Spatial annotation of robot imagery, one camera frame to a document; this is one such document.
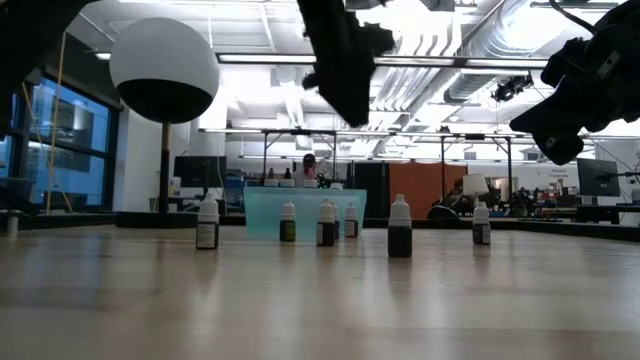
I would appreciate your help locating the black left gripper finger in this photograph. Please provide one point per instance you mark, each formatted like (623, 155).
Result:
(337, 97)
(359, 100)

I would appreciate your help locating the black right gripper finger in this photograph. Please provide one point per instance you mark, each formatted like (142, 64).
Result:
(555, 120)

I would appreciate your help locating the large red food coloring bottle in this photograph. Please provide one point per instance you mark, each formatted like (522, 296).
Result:
(310, 183)

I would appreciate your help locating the large black food coloring bottle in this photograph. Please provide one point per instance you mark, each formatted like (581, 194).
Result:
(270, 183)
(287, 182)

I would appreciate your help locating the small purple food coloring bottle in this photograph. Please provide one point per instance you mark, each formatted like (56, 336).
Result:
(481, 234)

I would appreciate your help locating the small red food coloring bottle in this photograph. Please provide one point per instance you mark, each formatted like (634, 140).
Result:
(326, 234)

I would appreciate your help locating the small dark food coloring bottle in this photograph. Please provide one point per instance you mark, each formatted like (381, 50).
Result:
(351, 227)
(400, 242)
(287, 231)
(207, 235)

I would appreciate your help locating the person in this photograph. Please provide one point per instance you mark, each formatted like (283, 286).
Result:
(307, 161)

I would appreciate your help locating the black computer monitor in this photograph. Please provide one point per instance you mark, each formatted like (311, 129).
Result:
(597, 177)
(200, 172)

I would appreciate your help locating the dark desk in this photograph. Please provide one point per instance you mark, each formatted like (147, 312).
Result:
(600, 210)

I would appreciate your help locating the orange partition panel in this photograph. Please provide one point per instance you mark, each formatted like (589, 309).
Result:
(415, 185)

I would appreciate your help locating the white lampshade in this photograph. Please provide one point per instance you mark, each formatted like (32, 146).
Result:
(475, 184)

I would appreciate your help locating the teal translucent plastic bin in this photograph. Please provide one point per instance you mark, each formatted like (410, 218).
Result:
(265, 215)

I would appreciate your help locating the white globe lamp black base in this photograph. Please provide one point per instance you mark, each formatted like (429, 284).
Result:
(165, 50)

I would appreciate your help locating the small white cylinder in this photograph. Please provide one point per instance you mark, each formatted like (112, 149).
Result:
(13, 227)

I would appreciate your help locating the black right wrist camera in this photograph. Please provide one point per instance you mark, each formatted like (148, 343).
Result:
(567, 65)

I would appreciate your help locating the black ceiling-mounted camera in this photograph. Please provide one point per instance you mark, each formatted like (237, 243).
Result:
(510, 89)

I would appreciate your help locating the silver ventilation duct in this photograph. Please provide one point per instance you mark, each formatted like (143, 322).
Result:
(475, 80)

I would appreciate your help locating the black aluminium table frame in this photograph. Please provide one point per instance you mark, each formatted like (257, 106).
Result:
(525, 226)

